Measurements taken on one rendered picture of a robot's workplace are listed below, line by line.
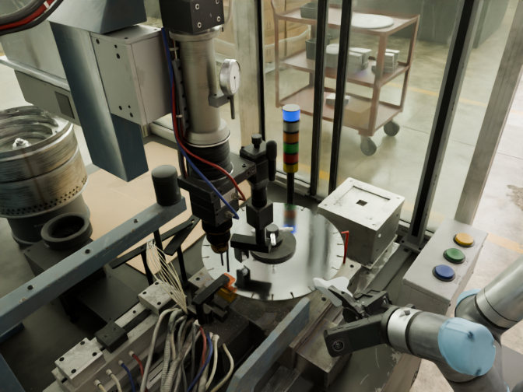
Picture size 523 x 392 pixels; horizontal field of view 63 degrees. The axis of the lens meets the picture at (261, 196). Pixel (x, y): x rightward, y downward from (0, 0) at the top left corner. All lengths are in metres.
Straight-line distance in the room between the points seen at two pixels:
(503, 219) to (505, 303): 2.09
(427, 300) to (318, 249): 0.27
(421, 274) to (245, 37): 0.86
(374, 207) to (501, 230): 1.64
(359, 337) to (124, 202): 1.00
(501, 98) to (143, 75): 0.78
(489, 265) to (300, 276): 1.72
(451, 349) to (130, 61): 0.61
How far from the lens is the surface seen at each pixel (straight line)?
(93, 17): 0.67
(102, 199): 1.61
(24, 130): 1.51
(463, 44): 1.07
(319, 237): 1.03
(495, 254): 2.63
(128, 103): 0.67
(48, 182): 1.32
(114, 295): 1.14
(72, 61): 0.77
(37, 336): 1.24
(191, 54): 0.63
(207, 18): 0.62
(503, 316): 0.84
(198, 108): 0.66
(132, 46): 0.63
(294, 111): 1.13
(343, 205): 1.23
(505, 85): 1.10
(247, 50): 1.42
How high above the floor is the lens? 1.63
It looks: 36 degrees down
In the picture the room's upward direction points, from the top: 2 degrees counter-clockwise
